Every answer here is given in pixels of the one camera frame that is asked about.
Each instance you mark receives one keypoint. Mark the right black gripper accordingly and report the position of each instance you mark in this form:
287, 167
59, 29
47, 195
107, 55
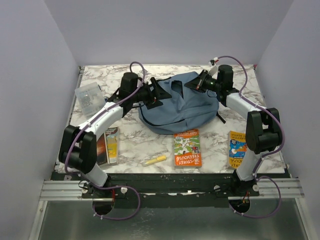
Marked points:
196, 84

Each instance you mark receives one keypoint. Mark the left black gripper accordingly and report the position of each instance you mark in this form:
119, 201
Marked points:
151, 98

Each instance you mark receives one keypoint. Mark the blue student backpack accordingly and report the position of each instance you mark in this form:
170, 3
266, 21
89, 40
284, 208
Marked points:
187, 109

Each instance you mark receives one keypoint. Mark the orange treehouse book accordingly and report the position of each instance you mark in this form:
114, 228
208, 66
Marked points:
187, 151

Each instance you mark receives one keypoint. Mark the yellow highlighter pen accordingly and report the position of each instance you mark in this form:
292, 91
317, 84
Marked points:
154, 161

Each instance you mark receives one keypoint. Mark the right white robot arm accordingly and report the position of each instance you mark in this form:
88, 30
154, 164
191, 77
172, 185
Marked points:
263, 133

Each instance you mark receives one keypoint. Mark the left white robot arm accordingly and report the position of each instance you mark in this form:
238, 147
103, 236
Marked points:
78, 148

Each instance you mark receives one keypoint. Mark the yellow cover book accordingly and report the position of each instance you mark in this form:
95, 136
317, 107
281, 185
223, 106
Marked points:
112, 147

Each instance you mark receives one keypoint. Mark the clear plastic storage box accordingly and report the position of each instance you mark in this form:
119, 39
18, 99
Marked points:
90, 98

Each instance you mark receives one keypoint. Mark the yellow blue treehouse book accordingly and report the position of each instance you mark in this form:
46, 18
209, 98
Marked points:
237, 148

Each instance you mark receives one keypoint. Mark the dark sunset cover book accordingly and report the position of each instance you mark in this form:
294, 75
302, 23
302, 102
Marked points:
102, 151

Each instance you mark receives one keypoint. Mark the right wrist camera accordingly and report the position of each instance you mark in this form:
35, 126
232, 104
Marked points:
213, 70

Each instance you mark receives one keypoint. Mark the aluminium mounting rail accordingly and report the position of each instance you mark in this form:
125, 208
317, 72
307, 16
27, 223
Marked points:
286, 188

